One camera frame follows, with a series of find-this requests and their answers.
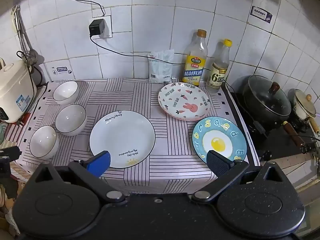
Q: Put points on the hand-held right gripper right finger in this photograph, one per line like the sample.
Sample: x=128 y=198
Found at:
x=218 y=163

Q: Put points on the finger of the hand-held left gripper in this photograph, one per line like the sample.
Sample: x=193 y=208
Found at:
x=10 y=153

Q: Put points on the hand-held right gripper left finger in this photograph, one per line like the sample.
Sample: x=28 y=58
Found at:
x=100 y=162

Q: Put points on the blue fried egg plate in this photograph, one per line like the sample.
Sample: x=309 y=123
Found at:
x=220 y=135

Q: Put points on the white bowl with dark rim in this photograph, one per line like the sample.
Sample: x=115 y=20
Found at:
x=65 y=92
x=71 y=122
x=43 y=142

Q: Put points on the white plate with black rim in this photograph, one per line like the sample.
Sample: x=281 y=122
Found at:
x=122 y=135

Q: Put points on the pink rabbit print plate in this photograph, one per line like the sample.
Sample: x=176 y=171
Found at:
x=183 y=100

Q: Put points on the red striped cloth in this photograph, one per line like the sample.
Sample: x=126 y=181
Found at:
x=7 y=132

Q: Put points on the striped white tablecloth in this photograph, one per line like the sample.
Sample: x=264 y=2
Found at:
x=170 y=135

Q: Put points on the black induction stove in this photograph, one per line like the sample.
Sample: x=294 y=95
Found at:
x=275 y=140

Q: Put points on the white rice cooker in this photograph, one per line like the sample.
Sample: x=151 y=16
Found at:
x=15 y=90

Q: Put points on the black pot with glass lid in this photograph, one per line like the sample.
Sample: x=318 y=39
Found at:
x=266 y=100

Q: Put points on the clear vinegar bottle yellow cap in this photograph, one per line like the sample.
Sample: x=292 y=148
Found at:
x=220 y=72

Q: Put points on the cooking wine bottle yellow label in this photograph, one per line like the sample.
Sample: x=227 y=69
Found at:
x=195 y=65

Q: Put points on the small white enamel pot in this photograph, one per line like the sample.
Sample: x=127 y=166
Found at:
x=303 y=107

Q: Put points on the white plastic bag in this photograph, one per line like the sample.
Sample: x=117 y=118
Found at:
x=160 y=67

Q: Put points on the hanging metal ladle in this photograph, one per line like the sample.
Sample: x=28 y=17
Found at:
x=23 y=37

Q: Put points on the black power adapter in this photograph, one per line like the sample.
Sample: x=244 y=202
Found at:
x=97 y=27

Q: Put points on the small white wall sticker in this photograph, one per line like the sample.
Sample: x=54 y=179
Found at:
x=61 y=70

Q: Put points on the white wall socket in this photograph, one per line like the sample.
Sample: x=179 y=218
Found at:
x=108 y=26

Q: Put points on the dark blue wall sticker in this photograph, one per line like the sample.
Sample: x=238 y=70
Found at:
x=261 y=15

